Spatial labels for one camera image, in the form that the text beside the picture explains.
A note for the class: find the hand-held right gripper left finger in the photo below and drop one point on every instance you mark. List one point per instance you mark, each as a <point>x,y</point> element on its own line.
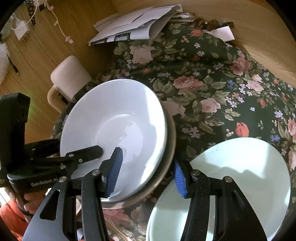
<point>115,171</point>

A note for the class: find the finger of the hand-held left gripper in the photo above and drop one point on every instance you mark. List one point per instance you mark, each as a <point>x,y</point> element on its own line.
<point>87,154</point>

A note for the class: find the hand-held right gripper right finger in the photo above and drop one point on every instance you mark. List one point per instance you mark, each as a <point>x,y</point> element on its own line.
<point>179,178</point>

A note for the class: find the white plate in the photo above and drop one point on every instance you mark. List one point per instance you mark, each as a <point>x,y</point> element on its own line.
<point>115,111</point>

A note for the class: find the light green plate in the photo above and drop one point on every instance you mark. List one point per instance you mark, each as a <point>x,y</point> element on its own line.
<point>231,173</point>

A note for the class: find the person's left hand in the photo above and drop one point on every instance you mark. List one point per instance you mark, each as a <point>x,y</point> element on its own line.
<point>32,201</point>

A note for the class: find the beige mug with white lid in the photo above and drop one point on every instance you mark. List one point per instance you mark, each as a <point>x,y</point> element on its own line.
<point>69,74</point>

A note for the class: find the person's orange clothing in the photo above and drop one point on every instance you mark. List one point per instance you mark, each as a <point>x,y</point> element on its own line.
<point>11,213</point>

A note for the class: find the dark floral tablecloth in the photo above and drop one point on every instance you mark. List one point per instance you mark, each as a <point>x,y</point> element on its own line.
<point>208,81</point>

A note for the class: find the brown lace headband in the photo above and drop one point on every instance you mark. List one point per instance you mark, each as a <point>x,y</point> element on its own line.
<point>31,14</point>

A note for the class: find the stack of white papers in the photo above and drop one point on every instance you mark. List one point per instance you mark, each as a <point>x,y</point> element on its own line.
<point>138,23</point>

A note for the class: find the folded white card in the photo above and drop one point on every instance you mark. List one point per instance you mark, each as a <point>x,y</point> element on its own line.
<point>223,33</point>

